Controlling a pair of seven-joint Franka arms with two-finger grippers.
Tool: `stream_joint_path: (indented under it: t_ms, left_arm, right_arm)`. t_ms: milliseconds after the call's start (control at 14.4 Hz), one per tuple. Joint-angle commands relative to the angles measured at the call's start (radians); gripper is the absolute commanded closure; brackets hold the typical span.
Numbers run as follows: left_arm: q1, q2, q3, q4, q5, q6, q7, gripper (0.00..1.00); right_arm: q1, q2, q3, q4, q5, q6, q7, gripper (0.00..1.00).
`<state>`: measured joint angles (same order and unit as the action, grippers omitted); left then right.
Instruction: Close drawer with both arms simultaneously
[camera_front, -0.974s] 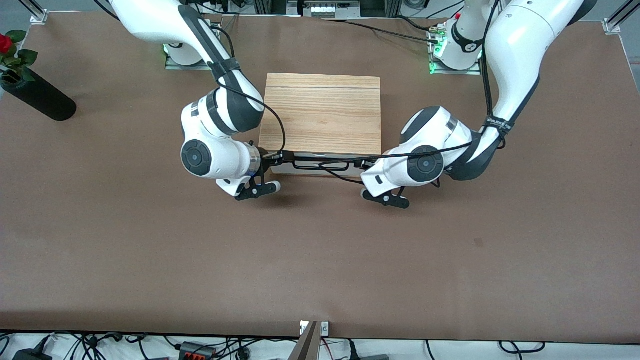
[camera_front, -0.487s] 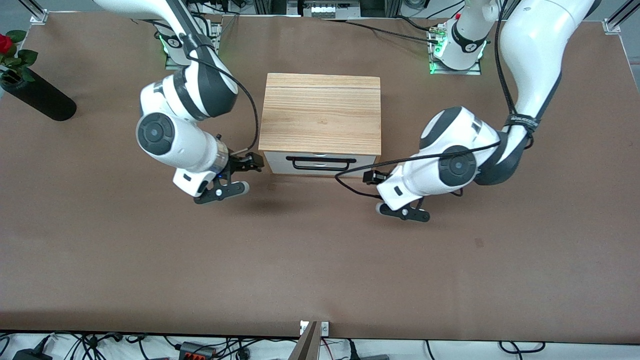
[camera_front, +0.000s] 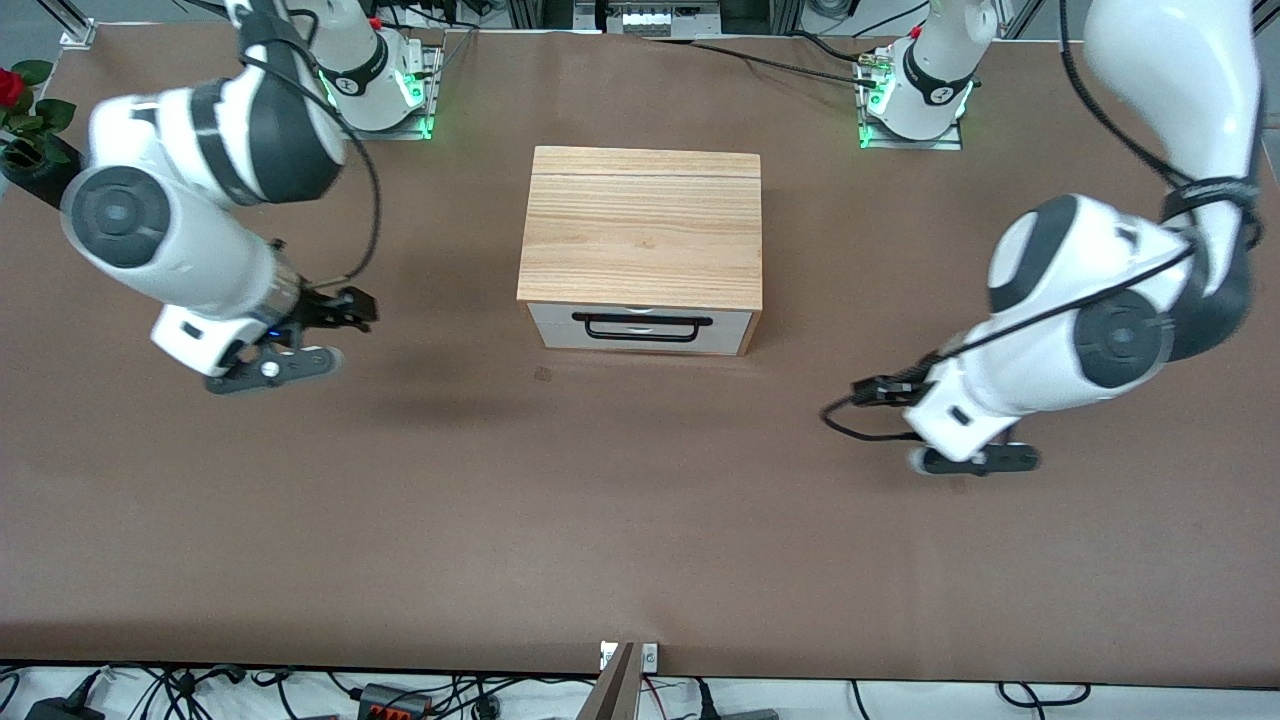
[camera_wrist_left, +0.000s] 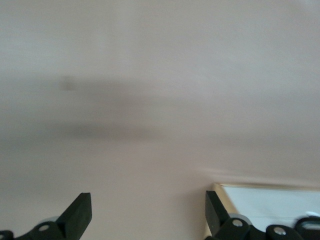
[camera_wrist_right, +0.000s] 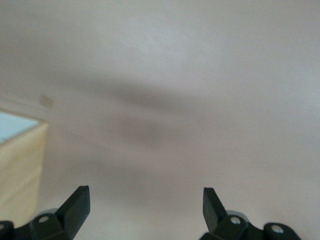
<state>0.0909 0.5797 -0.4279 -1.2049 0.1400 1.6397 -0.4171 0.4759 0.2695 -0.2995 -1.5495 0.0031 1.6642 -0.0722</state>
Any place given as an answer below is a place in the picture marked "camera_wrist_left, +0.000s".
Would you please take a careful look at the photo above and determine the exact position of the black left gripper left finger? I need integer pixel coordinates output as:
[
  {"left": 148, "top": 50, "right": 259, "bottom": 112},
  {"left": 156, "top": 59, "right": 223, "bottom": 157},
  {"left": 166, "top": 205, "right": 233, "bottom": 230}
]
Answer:
[{"left": 0, "top": 192, "right": 93, "bottom": 240}]

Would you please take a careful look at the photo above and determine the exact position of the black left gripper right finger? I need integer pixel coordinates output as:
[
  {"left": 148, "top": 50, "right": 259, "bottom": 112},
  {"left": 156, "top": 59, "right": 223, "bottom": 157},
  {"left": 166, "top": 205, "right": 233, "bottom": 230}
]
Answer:
[{"left": 205, "top": 190, "right": 304, "bottom": 240}]

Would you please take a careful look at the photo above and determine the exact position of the white-fronted wooden drawer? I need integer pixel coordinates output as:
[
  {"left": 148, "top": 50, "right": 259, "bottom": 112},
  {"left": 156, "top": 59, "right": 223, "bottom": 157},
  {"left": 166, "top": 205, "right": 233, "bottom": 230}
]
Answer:
[{"left": 205, "top": 181, "right": 320, "bottom": 240}]

